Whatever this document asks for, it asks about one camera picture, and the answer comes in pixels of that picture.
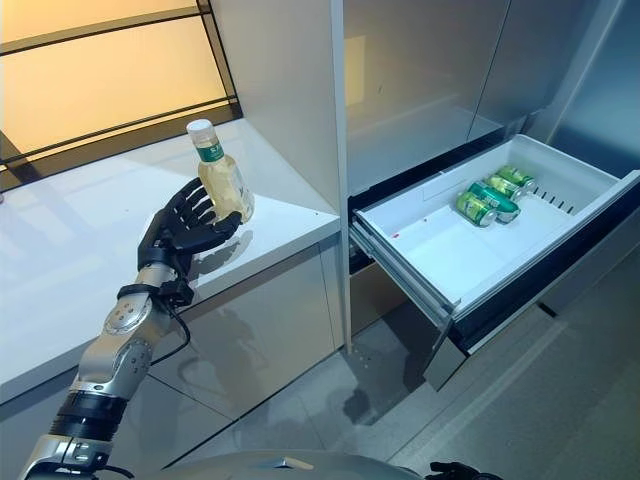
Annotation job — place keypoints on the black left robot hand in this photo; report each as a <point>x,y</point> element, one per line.
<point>175,230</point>

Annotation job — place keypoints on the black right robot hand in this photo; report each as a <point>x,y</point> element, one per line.
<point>452,472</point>

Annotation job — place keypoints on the white fridge drawer steel front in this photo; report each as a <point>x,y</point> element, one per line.
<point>450,250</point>

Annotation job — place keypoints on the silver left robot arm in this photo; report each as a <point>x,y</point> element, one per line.
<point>110,350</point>

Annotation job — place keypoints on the closed steel fridge drawer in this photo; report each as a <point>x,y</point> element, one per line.
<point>380,300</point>

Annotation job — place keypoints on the stainless steel fridge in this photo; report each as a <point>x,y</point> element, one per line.
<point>425,65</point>

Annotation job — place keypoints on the silver robot torso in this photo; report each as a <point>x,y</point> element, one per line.
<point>290,467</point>

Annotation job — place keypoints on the tall white cabinet panel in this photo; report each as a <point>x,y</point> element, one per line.
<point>280,75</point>

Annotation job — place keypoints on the green drink can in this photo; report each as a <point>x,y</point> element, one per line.
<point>502,182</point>
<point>517,175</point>
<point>470,205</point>
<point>492,197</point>

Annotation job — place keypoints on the yellow lit window black frame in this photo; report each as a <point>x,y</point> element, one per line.
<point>100,90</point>

